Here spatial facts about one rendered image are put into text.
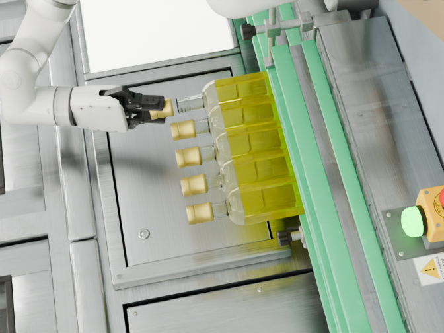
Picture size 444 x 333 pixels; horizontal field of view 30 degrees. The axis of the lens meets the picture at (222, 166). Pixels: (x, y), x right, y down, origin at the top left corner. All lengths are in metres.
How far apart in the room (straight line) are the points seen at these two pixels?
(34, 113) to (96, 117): 0.12
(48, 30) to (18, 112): 0.16
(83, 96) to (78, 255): 0.30
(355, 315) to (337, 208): 0.18
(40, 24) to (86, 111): 0.19
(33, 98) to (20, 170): 0.22
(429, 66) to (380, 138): 0.14
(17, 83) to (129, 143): 0.28
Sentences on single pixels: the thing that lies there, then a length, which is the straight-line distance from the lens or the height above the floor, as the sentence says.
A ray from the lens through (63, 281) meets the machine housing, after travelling 1.60.
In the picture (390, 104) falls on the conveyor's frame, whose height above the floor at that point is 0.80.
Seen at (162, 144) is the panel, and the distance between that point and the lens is 1.68.
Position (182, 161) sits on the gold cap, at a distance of 1.49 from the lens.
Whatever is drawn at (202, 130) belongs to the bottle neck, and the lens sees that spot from 1.53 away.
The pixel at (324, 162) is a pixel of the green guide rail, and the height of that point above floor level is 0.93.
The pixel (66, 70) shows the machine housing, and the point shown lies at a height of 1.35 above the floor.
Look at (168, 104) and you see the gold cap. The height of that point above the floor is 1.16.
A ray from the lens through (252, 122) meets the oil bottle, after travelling 1.51.
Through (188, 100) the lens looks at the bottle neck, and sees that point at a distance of 1.56.
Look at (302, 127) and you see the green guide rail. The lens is 1.38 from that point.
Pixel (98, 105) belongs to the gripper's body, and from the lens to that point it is 1.54.
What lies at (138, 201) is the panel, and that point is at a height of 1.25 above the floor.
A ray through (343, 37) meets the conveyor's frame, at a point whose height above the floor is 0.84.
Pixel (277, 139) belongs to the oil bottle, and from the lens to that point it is 1.49.
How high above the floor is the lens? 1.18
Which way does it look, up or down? 4 degrees down
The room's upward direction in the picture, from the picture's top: 100 degrees counter-clockwise
